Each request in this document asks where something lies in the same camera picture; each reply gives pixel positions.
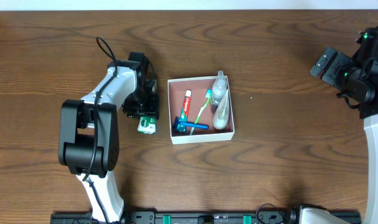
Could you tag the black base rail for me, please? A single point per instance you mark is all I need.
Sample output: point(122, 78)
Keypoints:
point(263, 216)

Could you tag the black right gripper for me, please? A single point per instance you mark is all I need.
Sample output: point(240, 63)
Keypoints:
point(329, 66)

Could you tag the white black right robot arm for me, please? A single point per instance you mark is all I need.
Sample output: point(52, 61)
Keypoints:
point(357, 79)

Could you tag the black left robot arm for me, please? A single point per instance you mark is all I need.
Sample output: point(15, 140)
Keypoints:
point(89, 133)

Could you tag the white patterned lotion tube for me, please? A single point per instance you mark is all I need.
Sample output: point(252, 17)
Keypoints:
point(221, 115)

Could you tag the green white toothbrush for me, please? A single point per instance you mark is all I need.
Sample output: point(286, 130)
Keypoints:
point(208, 97)

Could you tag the white cardboard box pink interior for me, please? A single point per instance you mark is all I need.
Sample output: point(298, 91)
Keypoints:
point(198, 86)

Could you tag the clear pump soap bottle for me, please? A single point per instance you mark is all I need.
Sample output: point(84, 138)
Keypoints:
point(219, 88)

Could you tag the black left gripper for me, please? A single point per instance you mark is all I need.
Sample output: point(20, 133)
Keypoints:
point(142, 111)

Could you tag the red green toothpaste tube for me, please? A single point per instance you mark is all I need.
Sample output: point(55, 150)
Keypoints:
point(184, 112)

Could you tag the green white soap packet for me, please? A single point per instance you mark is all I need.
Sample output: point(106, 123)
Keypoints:
point(147, 125)

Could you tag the blue disposable razor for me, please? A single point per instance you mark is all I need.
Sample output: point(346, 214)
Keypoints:
point(189, 124)

